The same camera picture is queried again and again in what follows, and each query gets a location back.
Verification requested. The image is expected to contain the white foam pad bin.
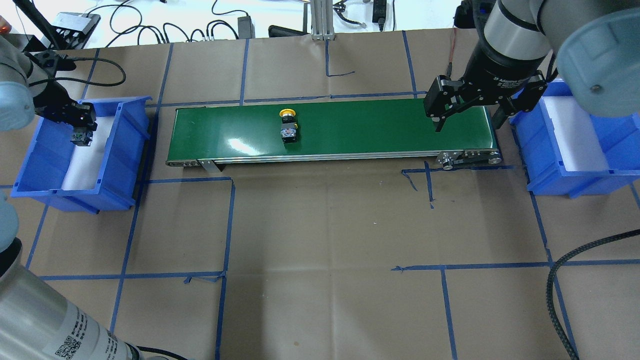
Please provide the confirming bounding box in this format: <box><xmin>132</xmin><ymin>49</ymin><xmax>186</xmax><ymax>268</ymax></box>
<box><xmin>61</xmin><ymin>115</ymin><xmax>115</xmax><ymax>191</ymax></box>
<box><xmin>542</xmin><ymin>96</ymin><xmax>610</xmax><ymax>172</ymax></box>

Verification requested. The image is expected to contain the yellow push button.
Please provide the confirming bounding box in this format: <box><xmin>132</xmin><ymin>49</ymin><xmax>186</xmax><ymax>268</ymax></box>
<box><xmin>279</xmin><ymin>108</ymin><xmax>298</xmax><ymax>144</ymax></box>

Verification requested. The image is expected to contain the black braided cable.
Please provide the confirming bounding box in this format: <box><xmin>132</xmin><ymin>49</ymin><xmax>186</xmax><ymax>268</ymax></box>
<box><xmin>546</xmin><ymin>235</ymin><xmax>640</xmax><ymax>360</ymax></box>

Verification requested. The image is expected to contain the right blue bin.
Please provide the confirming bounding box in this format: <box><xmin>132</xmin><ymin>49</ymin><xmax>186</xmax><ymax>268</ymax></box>
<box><xmin>509</xmin><ymin>79</ymin><xmax>640</xmax><ymax>198</ymax></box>

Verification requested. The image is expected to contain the green conveyor belt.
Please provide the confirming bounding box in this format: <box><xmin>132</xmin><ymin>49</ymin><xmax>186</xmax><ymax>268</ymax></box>
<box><xmin>165</xmin><ymin>98</ymin><xmax>503</xmax><ymax>173</ymax></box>

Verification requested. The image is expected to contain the aluminium frame post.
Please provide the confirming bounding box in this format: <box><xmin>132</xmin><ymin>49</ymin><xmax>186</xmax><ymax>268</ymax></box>
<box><xmin>308</xmin><ymin>0</ymin><xmax>335</xmax><ymax>41</ymax></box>

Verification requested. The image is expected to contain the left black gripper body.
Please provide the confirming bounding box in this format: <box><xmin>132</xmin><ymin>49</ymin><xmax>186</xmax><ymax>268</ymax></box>
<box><xmin>33</xmin><ymin>82</ymin><xmax>83</xmax><ymax>126</ymax></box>

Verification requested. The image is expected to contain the white foam pad right bin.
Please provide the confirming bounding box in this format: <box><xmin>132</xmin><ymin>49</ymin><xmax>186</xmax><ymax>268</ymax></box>
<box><xmin>542</xmin><ymin>96</ymin><xmax>610</xmax><ymax>172</ymax></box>

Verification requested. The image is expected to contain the black power adapter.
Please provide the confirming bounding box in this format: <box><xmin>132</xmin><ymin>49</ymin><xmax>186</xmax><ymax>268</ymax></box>
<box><xmin>237</xmin><ymin>15</ymin><xmax>255</xmax><ymax>39</ymax></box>

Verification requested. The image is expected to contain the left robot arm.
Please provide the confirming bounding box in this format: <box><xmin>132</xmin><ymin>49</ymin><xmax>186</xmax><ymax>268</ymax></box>
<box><xmin>1</xmin><ymin>37</ymin><xmax>143</xmax><ymax>360</ymax></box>

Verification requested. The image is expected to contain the white foam pad left bin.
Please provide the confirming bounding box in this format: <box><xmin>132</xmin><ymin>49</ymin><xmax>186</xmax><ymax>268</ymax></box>
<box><xmin>61</xmin><ymin>115</ymin><xmax>115</xmax><ymax>191</ymax></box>

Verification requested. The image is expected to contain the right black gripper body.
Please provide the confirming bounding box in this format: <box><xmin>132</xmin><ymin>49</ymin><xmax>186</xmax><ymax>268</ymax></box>
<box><xmin>460</xmin><ymin>39</ymin><xmax>547</xmax><ymax>116</ymax></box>

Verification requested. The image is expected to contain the red push button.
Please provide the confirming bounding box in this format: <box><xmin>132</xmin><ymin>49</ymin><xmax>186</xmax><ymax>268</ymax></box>
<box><xmin>70</xmin><ymin>127</ymin><xmax>94</xmax><ymax>147</ymax></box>

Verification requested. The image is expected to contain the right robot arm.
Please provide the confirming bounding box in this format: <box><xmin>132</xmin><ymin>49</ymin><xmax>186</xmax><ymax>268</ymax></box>
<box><xmin>423</xmin><ymin>0</ymin><xmax>640</xmax><ymax>132</ymax></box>

